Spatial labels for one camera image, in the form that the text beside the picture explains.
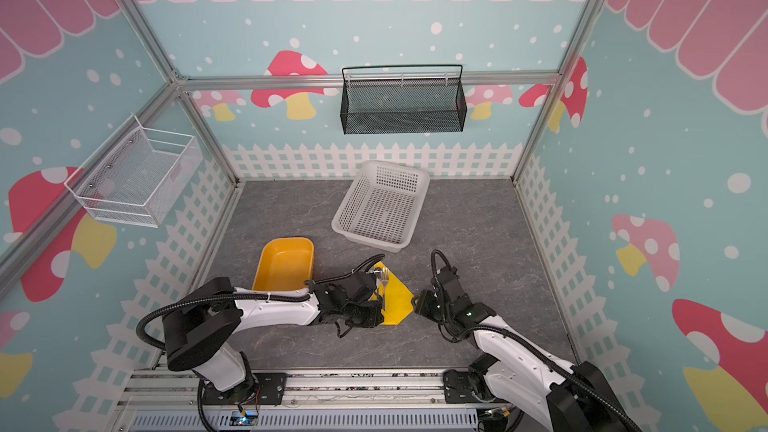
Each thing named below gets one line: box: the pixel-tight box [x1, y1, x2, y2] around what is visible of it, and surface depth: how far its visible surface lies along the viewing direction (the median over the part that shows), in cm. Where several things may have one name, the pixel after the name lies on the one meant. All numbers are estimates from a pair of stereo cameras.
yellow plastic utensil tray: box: [252, 237, 315, 291], surface depth 97 cm
